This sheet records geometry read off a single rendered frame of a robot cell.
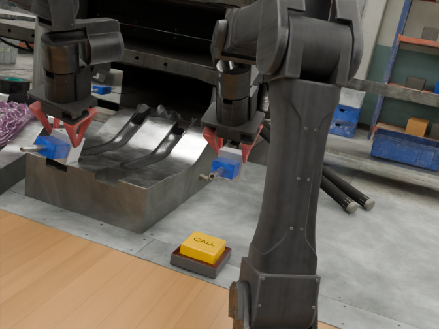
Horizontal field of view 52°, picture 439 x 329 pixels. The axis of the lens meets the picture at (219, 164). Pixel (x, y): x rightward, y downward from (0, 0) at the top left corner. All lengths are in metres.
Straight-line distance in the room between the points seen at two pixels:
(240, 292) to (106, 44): 0.48
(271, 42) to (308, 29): 0.04
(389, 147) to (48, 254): 3.96
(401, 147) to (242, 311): 4.06
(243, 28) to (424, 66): 6.76
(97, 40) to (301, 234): 0.48
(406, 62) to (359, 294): 6.65
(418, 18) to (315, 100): 6.94
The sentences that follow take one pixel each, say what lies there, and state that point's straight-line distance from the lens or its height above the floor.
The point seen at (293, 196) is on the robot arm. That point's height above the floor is 1.03.
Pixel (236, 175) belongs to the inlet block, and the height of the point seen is 0.92.
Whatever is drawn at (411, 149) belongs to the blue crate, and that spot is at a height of 0.40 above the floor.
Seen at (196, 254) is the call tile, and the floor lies 0.83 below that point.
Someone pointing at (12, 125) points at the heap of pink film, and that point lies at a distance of 1.09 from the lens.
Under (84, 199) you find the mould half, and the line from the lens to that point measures 0.87.
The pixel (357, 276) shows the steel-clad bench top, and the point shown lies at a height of 0.80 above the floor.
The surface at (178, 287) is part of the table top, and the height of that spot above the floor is 0.80.
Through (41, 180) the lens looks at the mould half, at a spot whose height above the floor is 0.84.
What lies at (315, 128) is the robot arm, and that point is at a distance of 0.45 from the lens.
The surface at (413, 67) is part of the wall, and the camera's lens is 7.35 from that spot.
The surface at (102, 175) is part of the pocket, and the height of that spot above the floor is 0.88.
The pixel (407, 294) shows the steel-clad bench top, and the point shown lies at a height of 0.80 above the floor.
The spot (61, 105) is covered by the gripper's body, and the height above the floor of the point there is 1.01.
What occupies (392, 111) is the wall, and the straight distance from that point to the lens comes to 7.40.
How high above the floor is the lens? 1.18
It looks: 17 degrees down
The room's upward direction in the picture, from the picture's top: 10 degrees clockwise
